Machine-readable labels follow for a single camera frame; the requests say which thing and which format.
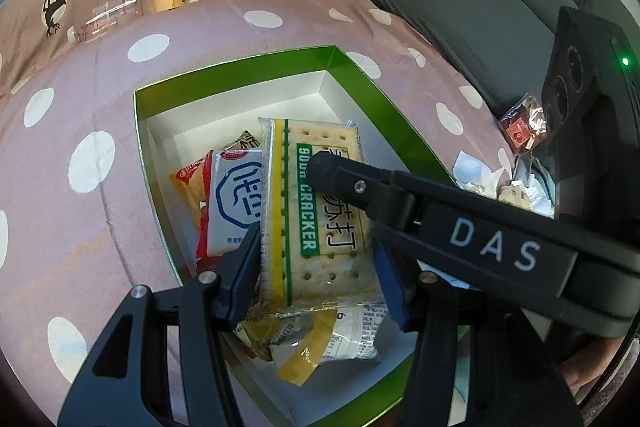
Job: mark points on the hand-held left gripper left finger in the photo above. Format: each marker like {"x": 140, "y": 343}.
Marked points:
{"x": 245, "y": 277}

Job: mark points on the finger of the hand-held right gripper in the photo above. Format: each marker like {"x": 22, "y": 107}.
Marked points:
{"x": 350, "y": 182}

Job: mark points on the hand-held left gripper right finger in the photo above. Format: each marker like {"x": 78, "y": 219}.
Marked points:
{"x": 395, "y": 292}

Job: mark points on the soda cracker packet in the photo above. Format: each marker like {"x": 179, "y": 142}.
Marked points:
{"x": 300, "y": 267}

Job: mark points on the pale gold snack packet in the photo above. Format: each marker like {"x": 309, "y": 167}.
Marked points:
{"x": 350, "y": 337}

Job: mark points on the white blue snack packet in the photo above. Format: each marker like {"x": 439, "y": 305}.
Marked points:
{"x": 235, "y": 207}

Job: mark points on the orange red-label snack packet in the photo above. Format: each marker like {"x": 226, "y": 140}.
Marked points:
{"x": 192, "y": 182}

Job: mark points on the green cardboard box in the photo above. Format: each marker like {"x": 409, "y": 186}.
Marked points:
{"x": 225, "y": 117}

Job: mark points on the person's right hand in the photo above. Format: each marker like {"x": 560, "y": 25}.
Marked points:
{"x": 590, "y": 364}

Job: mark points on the clear plastic wrapper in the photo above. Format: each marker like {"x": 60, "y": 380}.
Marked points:
{"x": 542, "y": 197}

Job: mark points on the small beige packet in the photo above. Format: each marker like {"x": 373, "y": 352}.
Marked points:
{"x": 512, "y": 194}

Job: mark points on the crumpled white paper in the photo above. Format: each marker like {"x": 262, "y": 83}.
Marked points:
{"x": 475, "y": 172}

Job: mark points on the small red packet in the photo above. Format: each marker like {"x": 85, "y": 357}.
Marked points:
{"x": 522, "y": 127}

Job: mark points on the dark grey sofa cushions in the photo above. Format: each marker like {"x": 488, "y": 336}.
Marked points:
{"x": 450, "y": 7}

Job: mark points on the clear plastic bottle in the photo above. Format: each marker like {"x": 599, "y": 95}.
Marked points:
{"x": 107, "y": 14}

